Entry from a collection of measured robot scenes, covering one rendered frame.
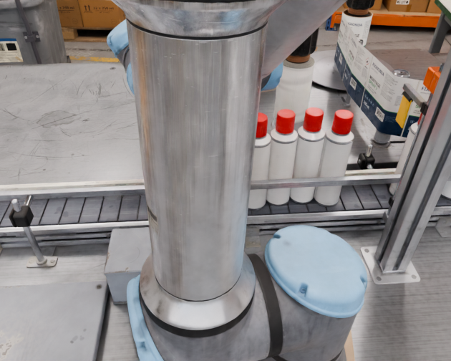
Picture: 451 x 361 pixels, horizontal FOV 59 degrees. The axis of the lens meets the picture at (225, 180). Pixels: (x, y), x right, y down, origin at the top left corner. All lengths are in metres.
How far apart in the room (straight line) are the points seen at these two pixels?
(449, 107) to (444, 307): 0.37
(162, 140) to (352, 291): 0.27
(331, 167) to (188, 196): 0.53
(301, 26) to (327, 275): 0.25
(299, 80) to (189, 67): 0.76
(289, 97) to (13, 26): 2.03
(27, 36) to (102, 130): 1.59
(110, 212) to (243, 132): 0.61
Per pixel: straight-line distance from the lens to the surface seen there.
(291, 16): 0.40
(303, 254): 0.46
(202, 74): 0.23
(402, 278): 0.84
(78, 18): 4.23
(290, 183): 0.77
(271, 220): 0.81
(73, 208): 0.88
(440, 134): 0.63
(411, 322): 0.79
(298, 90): 0.99
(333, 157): 0.77
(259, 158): 0.74
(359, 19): 1.32
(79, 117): 1.29
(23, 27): 2.74
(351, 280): 0.45
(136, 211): 0.84
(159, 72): 0.24
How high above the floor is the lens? 1.45
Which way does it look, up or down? 40 degrees down
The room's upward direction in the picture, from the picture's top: straight up
